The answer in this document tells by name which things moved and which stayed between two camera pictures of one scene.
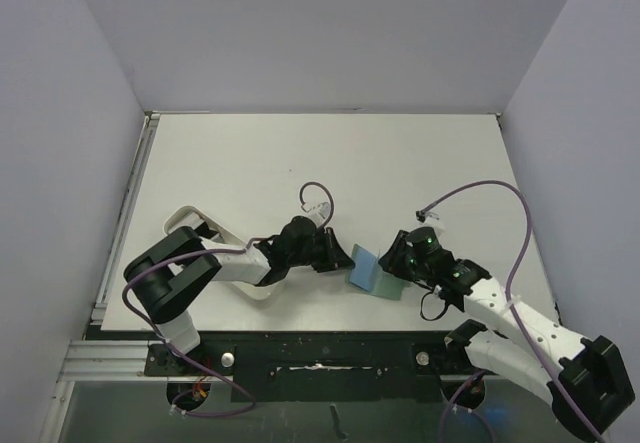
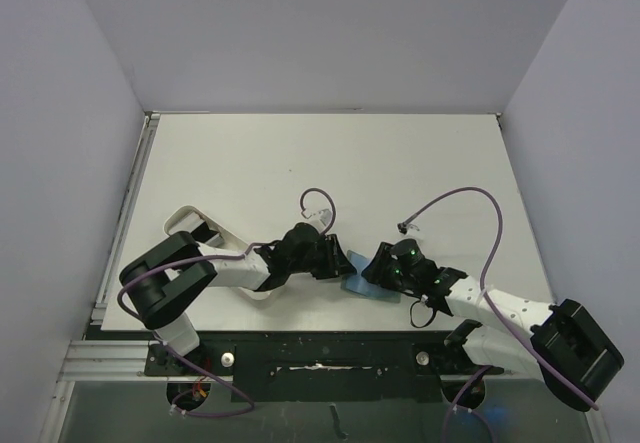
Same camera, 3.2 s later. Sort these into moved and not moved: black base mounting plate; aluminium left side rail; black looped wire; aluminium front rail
Moved: black looped wire
Not moved: black base mounting plate; aluminium left side rail; aluminium front rail
